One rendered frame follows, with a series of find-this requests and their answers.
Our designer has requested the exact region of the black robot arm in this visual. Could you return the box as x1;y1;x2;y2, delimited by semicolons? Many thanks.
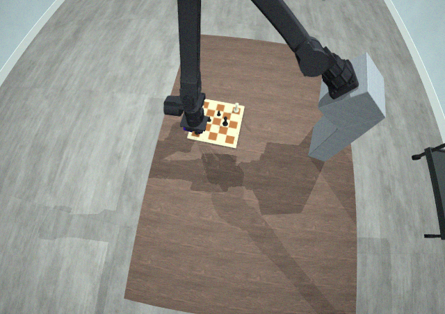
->
163;0;359;121

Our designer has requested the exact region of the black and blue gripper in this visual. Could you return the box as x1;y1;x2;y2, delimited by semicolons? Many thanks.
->
180;113;209;134

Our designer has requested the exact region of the brown and cream checkered chessboard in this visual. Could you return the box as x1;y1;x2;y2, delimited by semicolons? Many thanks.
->
187;99;244;148

